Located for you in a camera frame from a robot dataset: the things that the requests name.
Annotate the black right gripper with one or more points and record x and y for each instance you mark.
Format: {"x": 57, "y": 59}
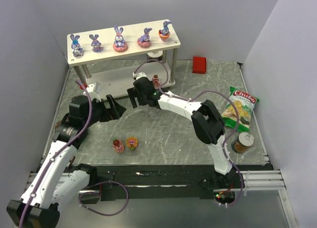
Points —
{"x": 138, "y": 94}

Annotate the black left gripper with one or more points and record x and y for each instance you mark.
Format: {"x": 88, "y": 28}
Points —
{"x": 106, "y": 109}

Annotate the strawberry cake toy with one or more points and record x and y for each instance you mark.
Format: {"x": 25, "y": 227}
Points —
{"x": 155, "y": 81}

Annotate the purple bunny with red bow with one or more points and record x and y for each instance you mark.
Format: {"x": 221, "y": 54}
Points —
{"x": 95, "y": 44}

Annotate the small purple bunny toy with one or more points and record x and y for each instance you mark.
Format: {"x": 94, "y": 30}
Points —
{"x": 75, "y": 46}

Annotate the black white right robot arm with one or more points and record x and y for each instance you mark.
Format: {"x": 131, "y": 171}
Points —
{"x": 206, "y": 119}

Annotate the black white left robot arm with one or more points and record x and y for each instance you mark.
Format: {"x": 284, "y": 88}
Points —
{"x": 39, "y": 206}

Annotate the white two-tier wooden shelf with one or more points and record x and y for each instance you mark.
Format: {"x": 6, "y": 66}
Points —
{"x": 116, "y": 82}

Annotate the black jar behind shelf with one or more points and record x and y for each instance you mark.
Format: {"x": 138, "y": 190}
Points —
{"x": 155, "y": 56}

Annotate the orange sunflower toy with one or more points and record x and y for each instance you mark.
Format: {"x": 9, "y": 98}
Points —
{"x": 132, "y": 143}

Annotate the pink strawberry bear toy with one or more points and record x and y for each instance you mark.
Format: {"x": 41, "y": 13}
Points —
{"x": 118, "y": 146}

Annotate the brown snack bar wrapper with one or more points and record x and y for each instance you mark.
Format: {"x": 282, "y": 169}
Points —
{"x": 71, "y": 161}

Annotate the red plastic block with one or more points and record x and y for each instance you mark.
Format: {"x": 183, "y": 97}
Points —
{"x": 199, "y": 65}

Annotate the green chips bag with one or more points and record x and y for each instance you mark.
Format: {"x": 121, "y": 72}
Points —
{"x": 244, "y": 104}

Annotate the tin can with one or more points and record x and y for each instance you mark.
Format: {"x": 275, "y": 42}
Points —
{"x": 242, "y": 142}

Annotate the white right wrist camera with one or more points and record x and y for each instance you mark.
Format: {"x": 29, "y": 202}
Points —
{"x": 138, "y": 75}

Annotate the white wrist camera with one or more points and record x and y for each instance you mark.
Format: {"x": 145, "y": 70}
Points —
{"x": 93, "y": 91}
{"x": 138, "y": 75}

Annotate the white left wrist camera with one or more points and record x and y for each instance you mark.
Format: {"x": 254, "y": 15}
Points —
{"x": 93, "y": 91}

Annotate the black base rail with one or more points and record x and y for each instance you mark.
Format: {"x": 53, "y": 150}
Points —
{"x": 162, "y": 181}

